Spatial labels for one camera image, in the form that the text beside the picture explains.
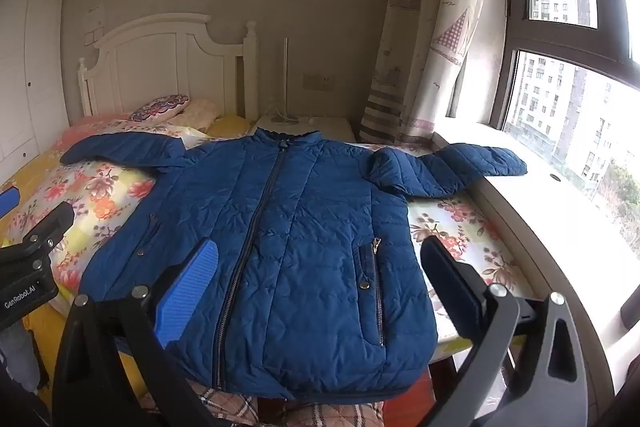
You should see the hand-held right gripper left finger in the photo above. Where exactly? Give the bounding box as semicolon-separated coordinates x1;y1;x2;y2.
52;237;223;427

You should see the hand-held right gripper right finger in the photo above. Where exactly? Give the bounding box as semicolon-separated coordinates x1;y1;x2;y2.
420;236;589;427

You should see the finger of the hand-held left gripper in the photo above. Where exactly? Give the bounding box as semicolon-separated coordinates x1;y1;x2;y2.
0;188;21;219
22;201;75;258

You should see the blue quilted jacket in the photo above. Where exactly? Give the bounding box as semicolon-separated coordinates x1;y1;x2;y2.
60;127;529;405

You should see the yellow daisy bedsheet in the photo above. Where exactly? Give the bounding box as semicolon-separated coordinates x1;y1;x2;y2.
0;147;156;413

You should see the floral quilt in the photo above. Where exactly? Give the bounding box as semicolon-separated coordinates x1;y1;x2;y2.
2;114;537;350

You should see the pink checked pillow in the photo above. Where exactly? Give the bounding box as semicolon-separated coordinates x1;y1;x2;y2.
52;112;138;152

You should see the white window sill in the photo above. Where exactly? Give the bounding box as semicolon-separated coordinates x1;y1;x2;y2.
434;127;640;358

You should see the plaid quilted mat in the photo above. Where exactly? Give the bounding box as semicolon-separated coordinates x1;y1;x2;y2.
140;377;386;427

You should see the white wardrobe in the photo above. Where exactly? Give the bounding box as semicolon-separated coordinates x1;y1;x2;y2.
0;0;71;182

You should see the patterned purple pillow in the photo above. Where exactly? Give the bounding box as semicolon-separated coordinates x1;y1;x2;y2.
131;94;191;122

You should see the yellow pillow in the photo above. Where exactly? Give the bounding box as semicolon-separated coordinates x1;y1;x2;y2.
207;116;253;138

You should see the peach pillow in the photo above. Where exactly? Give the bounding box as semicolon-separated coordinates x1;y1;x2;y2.
170;99;224;130

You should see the white nightstand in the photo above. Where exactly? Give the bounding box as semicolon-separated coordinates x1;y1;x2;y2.
248;116;357;144

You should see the white bed headboard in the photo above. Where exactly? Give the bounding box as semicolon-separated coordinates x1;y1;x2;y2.
77;13;259;132

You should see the white pole lamp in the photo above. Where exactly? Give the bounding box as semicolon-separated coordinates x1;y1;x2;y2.
270;38;312;126

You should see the sailboat print curtain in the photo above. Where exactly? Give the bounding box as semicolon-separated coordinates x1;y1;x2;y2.
360;0;497;148

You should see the dark framed window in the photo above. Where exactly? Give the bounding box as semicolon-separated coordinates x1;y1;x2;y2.
492;0;640;268

